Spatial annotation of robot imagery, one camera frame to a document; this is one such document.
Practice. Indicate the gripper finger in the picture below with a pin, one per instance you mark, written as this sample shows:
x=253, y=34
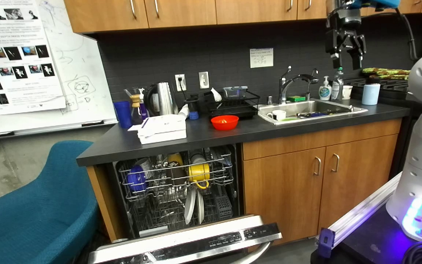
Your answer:
x=333, y=46
x=356, y=49

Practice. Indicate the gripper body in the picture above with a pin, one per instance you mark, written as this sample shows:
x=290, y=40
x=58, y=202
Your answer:
x=344, y=32

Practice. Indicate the dishwasher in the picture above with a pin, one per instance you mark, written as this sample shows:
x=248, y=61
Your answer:
x=181, y=205

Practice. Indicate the blue cup in dishrack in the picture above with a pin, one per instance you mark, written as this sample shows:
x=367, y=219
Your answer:
x=136, y=179

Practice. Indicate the dishwasher door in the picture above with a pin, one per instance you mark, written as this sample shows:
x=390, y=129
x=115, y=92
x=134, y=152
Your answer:
x=189, y=242

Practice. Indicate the green patterned oven mitts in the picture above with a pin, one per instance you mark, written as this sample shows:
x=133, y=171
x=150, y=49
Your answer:
x=387, y=73

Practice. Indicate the clear dish soap bottle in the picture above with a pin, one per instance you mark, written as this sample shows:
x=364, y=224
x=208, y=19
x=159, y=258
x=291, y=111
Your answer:
x=337, y=88

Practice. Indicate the small chrome tap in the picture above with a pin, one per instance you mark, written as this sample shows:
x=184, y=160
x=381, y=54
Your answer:
x=310, y=82

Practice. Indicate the white cup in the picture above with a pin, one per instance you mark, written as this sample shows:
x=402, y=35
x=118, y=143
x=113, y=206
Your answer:
x=347, y=92

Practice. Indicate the white soap pump bottle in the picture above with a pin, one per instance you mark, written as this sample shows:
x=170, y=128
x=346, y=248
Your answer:
x=325, y=91

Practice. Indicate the light blue tumbler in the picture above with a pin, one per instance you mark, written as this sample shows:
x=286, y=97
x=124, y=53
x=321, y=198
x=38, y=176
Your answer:
x=370, y=94

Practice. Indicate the black stove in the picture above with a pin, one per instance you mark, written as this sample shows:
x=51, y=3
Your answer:
x=394, y=91

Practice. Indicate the green sponge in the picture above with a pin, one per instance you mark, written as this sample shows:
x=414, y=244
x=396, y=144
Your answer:
x=296, y=98

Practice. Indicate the steel sink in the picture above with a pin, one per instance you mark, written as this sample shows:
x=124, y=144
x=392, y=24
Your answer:
x=306, y=108

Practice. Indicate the utensils in sink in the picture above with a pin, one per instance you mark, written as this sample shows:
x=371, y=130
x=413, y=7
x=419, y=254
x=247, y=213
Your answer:
x=311, y=114

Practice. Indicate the paper note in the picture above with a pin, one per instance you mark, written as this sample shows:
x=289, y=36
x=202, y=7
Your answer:
x=261, y=58

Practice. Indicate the white mug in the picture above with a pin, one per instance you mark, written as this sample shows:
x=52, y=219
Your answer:
x=278, y=115

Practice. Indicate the clear plastic container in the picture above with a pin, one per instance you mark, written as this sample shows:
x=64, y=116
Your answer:
x=235, y=91

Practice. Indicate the black dish drying rack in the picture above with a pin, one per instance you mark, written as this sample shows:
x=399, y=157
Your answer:
x=233, y=106

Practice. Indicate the base cabinet door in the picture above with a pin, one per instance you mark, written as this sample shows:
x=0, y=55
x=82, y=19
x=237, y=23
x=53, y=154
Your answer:
x=280, y=198
x=365, y=176

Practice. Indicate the white plastic piece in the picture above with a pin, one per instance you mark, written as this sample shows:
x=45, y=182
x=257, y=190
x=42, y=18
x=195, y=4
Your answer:
x=216, y=95

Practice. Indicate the red bowl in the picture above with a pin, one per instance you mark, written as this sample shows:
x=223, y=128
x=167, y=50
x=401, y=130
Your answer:
x=225, y=123

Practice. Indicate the wooden base cabinet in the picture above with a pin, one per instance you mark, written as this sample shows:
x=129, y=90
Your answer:
x=306, y=183

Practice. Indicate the black cup with blue base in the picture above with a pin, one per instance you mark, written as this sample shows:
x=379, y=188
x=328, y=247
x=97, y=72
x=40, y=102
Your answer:
x=193, y=106

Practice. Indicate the white tube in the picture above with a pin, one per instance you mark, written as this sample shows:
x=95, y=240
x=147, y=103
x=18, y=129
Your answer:
x=184, y=111

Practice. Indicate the grey cup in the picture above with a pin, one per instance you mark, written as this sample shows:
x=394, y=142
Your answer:
x=197, y=158

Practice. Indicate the steel electric kettle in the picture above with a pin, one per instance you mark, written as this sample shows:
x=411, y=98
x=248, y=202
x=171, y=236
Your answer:
x=161, y=99

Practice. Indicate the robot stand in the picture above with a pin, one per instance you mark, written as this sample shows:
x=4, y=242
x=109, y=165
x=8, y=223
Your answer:
x=365, y=234

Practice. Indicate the yellow mug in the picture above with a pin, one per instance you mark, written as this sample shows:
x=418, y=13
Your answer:
x=198, y=173

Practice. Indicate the white box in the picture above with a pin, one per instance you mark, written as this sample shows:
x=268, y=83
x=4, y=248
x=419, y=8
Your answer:
x=161, y=128

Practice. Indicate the grey cutlery basket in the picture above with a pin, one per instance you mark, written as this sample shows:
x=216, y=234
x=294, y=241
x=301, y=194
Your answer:
x=224, y=207

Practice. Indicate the brown and yellow cup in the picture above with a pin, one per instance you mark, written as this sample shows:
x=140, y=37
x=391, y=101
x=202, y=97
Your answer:
x=175, y=161

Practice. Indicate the purple bottle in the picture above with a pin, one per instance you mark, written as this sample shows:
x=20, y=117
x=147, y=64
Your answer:
x=143, y=110

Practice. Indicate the glass pour-over coffee maker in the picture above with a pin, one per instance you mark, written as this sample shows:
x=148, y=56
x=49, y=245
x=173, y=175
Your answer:
x=136, y=110

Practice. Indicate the white plate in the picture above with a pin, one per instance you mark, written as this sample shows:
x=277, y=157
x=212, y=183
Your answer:
x=189, y=205
x=200, y=207

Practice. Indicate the blue plastic tumbler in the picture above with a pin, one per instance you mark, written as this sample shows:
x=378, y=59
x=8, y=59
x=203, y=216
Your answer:
x=123, y=114

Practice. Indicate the whiteboard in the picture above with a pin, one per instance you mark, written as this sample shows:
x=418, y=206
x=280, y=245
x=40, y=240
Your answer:
x=82, y=73

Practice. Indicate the paper poster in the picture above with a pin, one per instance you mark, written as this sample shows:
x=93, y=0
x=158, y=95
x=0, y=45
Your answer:
x=13, y=55

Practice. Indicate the teal upholstered chair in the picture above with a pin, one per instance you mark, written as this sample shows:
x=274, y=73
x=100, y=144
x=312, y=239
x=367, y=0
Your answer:
x=39, y=220

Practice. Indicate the wall cabinet door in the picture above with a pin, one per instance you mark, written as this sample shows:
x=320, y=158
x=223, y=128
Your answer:
x=185, y=13
x=255, y=11
x=315, y=9
x=104, y=14

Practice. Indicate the wall switch plate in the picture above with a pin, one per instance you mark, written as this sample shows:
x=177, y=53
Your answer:
x=204, y=80

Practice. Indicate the wooden wall cabinet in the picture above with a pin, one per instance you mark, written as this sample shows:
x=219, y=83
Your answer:
x=196, y=11

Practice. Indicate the wall socket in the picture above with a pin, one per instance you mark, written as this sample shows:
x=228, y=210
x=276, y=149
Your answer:
x=180, y=82

